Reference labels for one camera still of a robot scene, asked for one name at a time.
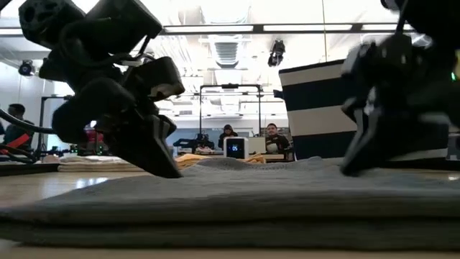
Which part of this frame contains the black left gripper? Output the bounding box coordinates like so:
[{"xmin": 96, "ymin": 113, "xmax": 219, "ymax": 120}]
[{"xmin": 37, "ymin": 48, "xmax": 183, "ymax": 180}]

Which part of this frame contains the white black display device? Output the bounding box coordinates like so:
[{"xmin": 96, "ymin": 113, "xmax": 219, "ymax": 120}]
[{"xmin": 223, "ymin": 136, "xmax": 249, "ymax": 160}]

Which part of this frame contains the black background workstation frame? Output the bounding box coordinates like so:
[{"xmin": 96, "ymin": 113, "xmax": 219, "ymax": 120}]
[
  {"xmin": 198, "ymin": 83, "xmax": 262, "ymax": 140},
  {"xmin": 35, "ymin": 94, "xmax": 73, "ymax": 161}
]

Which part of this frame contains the red background equipment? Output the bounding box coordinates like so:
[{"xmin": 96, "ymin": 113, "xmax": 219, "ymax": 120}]
[{"xmin": 84, "ymin": 124, "xmax": 109, "ymax": 147}]

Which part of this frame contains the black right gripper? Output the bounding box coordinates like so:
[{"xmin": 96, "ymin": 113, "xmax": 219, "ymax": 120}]
[{"xmin": 339, "ymin": 34, "xmax": 460, "ymax": 177}]

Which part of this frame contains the yellow towel with white tags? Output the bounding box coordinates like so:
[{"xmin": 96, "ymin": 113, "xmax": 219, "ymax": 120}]
[{"xmin": 175, "ymin": 153, "xmax": 267, "ymax": 171}]

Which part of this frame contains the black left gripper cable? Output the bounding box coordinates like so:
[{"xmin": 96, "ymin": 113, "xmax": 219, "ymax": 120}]
[{"xmin": 0, "ymin": 109, "xmax": 57, "ymax": 135}]

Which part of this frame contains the navy white striped fabric basket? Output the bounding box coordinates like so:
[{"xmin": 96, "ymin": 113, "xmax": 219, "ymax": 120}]
[{"xmin": 272, "ymin": 59, "xmax": 451, "ymax": 163}]

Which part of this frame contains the grey towel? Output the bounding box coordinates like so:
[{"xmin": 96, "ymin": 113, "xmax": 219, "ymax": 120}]
[{"xmin": 0, "ymin": 156, "xmax": 460, "ymax": 252}]

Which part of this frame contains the person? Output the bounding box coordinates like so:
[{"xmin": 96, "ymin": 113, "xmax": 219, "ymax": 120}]
[
  {"xmin": 0, "ymin": 103, "xmax": 36, "ymax": 154},
  {"xmin": 217, "ymin": 124, "xmax": 239, "ymax": 150},
  {"xmin": 264, "ymin": 122, "xmax": 293, "ymax": 155}
]

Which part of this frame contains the black overhead frame bar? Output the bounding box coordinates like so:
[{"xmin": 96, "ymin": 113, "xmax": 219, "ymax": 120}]
[{"xmin": 157, "ymin": 22, "xmax": 414, "ymax": 35}]

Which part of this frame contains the red background lever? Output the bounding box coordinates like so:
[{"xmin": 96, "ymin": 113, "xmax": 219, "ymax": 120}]
[{"xmin": 5, "ymin": 133, "xmax": 32, "ymax": 154}]

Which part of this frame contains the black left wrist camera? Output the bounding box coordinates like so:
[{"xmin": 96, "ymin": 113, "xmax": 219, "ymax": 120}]
[{"xmin": 124, "ymin": 55, "xmax": 186, "ymax": 102}]

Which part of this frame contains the black ceiling-mounted camera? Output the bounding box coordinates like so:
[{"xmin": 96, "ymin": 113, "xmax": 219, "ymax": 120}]
[
  {"xmin": 17, "ymin": 59, "xmax": 36, "ymax": 77},
  {"xmin": 267, "ymin": 39, "xmax": 287, "ymax": 68}
]

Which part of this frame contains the white checked towel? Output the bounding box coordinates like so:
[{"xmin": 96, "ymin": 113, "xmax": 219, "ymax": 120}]
[{"xmin": 57, "ymin": 155, "xmax": 145, "ymax": 173}]

